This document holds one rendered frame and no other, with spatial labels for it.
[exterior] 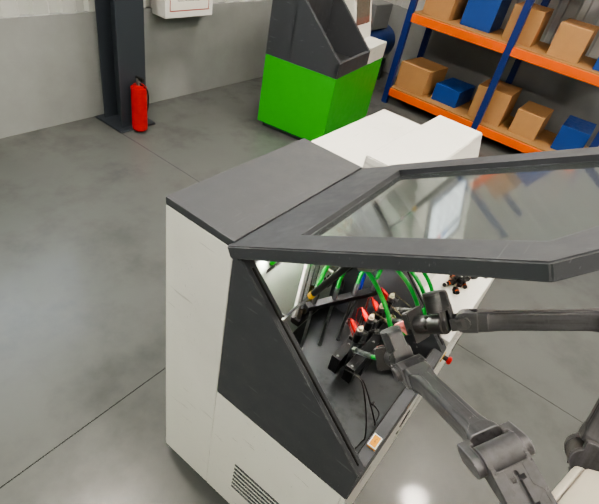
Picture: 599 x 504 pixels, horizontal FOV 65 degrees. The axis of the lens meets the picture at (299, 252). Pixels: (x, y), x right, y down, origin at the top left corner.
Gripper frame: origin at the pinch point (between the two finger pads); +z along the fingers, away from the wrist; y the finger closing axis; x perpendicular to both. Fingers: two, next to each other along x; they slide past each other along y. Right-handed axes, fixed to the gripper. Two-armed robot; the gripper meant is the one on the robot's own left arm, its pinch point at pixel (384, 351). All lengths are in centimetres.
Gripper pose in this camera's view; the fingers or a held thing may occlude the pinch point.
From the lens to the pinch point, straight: 148.5
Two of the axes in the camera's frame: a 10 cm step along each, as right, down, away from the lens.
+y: -9.8, 1.6, -1.1
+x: 1.6, 9.9, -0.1
